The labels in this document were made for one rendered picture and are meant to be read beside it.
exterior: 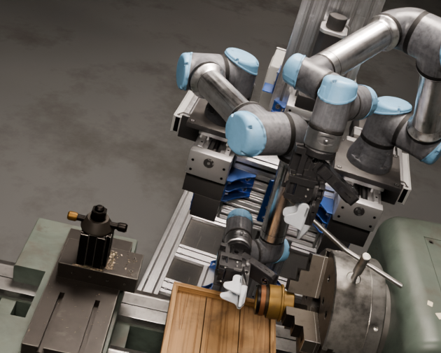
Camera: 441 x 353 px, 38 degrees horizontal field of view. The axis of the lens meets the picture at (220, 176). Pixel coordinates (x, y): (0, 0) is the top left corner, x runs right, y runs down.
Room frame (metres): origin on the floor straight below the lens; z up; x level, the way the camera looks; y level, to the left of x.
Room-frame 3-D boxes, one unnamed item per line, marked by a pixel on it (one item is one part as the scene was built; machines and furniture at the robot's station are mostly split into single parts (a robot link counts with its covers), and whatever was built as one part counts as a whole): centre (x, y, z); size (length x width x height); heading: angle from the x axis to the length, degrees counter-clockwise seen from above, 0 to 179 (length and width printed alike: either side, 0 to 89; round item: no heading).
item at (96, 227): (1.26, 0.26, 1.13); 0.08 x 0.08 x 0.03
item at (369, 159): (1.91, -0.46, 1.21); 0.15 x 0.15 x 0.10
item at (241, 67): (1.93, 0.04, 1.33); 0.13 x 0.12 x 0.14; 121
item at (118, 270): (1.26, 0.24, 1.00); 0.20 x 0.10 x 0.05; 95
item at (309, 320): (1.13, -0.30, 1.09); 0.12 x 0.11 x 0.05; 5
